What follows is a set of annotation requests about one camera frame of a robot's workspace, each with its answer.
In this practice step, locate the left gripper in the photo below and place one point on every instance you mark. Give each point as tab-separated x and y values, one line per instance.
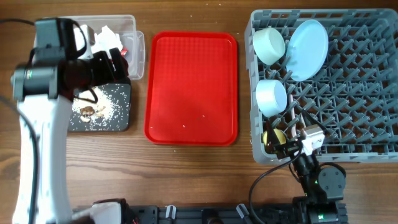
109	74

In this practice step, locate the white plastic spoon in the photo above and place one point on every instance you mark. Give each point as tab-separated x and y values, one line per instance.
303	117

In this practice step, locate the red snack wrapper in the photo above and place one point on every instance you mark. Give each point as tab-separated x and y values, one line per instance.
124	51

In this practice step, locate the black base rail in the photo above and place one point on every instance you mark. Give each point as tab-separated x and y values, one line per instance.
273	213

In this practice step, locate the grey dishwasher rack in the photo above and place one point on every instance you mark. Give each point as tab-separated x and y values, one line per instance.
354	95

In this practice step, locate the white napkin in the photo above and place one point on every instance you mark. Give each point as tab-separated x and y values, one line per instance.
104	41

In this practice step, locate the food scraps and rice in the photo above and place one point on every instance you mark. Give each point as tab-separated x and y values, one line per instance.
96	109

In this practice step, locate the black rectangular tray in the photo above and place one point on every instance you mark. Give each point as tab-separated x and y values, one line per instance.
118	109

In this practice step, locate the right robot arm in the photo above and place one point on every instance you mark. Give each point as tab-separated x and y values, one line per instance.
323	184

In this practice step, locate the yellow cup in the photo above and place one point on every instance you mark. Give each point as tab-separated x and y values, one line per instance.
280	136

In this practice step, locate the green bowl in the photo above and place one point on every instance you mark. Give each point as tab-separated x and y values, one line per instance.
269	45

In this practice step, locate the clear plastic waste bin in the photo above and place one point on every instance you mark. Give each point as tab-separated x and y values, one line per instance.
133	46

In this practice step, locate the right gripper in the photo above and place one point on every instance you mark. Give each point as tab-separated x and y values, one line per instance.
272	145

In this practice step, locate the white plastic fork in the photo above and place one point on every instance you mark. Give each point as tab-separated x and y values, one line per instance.
293	104

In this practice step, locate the light blue plate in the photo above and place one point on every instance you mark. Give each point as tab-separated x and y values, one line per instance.
307	50

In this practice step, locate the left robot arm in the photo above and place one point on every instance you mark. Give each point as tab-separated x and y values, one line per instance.
44	89

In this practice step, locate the light blue bowl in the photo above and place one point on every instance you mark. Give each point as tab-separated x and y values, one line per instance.
271	97

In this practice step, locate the red serving tray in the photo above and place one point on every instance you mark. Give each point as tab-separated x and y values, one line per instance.
192	89

